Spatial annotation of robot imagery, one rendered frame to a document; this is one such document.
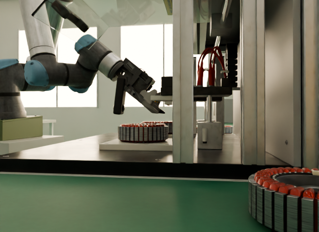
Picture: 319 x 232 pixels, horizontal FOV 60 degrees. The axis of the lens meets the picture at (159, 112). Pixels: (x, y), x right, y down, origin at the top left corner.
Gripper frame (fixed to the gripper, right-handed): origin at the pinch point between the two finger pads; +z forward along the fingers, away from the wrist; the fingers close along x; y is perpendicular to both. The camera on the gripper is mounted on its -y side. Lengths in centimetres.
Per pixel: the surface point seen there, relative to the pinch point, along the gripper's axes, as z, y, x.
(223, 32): 1.3, 25.5, -21.0
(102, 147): -1.8, -9.5, -31.8
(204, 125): 11.1, 6.6, -28.1
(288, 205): 18, 7, -64
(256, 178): 16, 6, -60
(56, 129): -195, -200, 448
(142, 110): -81, -56, 448
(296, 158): 23, 11, -45
